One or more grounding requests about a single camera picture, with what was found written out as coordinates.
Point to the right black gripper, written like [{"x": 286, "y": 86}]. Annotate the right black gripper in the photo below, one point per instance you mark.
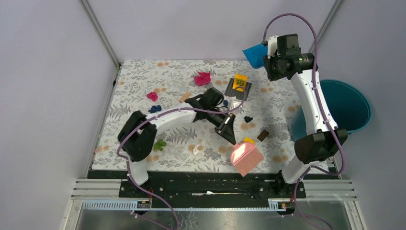
[{"x": 272, "y": 76}]

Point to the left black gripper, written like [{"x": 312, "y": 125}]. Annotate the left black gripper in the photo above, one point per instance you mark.
[{"x": 226, "y": 128}]

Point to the blue dustpan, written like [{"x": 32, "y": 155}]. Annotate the blue dustpan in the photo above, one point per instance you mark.
[{"x": 255, "y": 55}]

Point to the pink hand broom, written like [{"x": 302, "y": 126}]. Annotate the pink hand broom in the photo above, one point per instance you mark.
[{"x": 245, "y": 157}]

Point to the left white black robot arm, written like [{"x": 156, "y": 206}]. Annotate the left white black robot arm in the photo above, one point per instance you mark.
[{"x": 138, "y": 134}]

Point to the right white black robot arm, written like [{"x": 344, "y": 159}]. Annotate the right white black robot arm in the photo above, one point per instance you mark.
[{"x": 284, "y": 59}]

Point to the black paper scrap right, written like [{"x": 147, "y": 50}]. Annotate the black paper scrap right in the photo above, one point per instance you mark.
[{"x": 248, "y": 119}]

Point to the yellow block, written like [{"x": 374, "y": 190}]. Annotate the yellow block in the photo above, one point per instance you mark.
[{"x": 246, "y": 139}]

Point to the grey lego baseplate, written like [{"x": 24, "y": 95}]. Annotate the grey lego baseplate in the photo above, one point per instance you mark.
[{"x": 230, "y": 92}]

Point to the brown block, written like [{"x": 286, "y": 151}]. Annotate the brown block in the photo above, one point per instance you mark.
[{"x": 264, "y": 133}]

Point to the yellow lego house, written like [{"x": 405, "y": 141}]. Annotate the yellow lego house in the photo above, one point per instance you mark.
[{"x": 239, "y": 82}]

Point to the white paper scrap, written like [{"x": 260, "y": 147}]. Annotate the white paper scrap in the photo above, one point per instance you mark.
[{"x": 196, "y": 150}]

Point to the wooden block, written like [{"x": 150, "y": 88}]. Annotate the wooden block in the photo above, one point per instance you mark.
[{"x": 184, "y": 97}]

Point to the large magenta paper scrap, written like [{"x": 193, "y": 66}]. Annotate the large magenta paper scrap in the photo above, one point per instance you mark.
[{"x": 203, "y": 78}]

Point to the green paper scrap front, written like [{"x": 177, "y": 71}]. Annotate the green paper scrap front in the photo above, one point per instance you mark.
[{"x": 159, "y": 145}]

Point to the dark blue paper scrap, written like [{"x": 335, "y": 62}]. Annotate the dark blue paper scrap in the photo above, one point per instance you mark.
[{"x": 155, "y": 109}]

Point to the small magenta paper scrap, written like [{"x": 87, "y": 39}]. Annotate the small magenta paper scrap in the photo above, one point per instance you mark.
[{"x": 152, "y": 96}]

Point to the teal plastic bucket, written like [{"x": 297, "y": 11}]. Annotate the teal plastic bucket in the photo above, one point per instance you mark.
[{"x": 344, "y": 105}]

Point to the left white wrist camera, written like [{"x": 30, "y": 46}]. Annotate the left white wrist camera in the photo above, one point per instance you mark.
[{"x": 235, "y": 104}]

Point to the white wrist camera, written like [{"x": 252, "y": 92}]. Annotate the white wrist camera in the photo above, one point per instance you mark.
[
  {"x": 235, "y": 104},
  {"x": 272, "y": 46}
]

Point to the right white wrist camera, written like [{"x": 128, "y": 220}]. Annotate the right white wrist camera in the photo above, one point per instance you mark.
[{"x": 272, "y": 46}]

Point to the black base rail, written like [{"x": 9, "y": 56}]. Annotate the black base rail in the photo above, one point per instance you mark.
[{"x": 211, "y": 190}]

